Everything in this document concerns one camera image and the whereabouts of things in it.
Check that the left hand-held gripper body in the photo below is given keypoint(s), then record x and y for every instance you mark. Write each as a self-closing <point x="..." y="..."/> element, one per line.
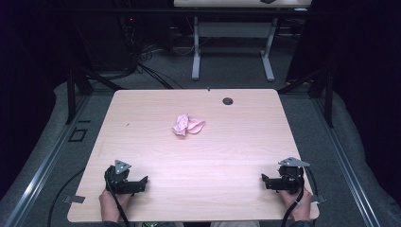
<point x="115" y="179"/>

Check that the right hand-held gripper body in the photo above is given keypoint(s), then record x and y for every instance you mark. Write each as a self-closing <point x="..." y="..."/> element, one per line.
<point x="291" y="179"/>

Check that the person's left hand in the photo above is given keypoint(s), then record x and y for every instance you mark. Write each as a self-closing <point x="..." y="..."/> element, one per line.
<point x="110" y="206"/>

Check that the person's right hand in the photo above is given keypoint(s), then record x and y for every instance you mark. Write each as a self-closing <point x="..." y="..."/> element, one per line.
<point x="301" y="206"/>

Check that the white-legged desk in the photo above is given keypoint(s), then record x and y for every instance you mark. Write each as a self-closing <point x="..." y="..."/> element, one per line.
<point x="196" y="47"/>

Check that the black object on desk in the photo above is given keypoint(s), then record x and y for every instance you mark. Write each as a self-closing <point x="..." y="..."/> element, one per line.
<point x="268" y="1"/>

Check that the grey metal table bracket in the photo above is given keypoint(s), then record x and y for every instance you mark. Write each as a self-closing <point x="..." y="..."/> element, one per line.
<point x="318" y="199"/>
<point x="74" y="199"/>

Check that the aluminium floor rail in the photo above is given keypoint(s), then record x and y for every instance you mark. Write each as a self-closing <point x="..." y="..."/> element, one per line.
<point x="38" y="176"/>
<point x="346" y="164"/>

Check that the black metal frame post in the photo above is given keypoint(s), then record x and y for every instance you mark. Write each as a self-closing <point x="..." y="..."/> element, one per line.
<point x="71" y="94"/>
<point x="328" y="101"/>

